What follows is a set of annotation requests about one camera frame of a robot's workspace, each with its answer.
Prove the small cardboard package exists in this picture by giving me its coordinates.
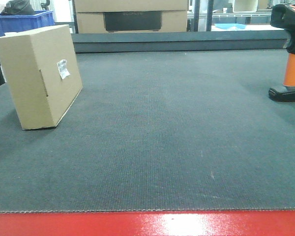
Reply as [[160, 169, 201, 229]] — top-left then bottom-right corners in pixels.
[[0, 25, 83, 130]]

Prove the large cardboard box background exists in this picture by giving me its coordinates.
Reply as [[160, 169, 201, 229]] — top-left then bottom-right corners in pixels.
[[74, 0, 189, 33]]

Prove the dark grey conveyor belt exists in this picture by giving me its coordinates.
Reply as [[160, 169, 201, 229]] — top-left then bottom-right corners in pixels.
[[0, 31, 295, 213]]

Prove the light blue tray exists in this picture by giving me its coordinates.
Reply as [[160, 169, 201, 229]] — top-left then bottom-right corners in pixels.
[[214, 23, 246, 30]]

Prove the blue bin with bag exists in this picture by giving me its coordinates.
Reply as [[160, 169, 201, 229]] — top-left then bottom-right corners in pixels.
[[0, 10, 55, 37]]

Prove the black bag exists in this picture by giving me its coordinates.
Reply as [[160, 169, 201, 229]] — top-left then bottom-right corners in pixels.
[[0, 0, 35, 16]]

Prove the orange black barcode scanner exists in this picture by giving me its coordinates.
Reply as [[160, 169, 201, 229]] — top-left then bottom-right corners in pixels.
[[268, 3, 295, 102]]

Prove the red conveyor table frame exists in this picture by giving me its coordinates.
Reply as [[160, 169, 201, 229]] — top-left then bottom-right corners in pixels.
[[0, 210, 295, 236]]

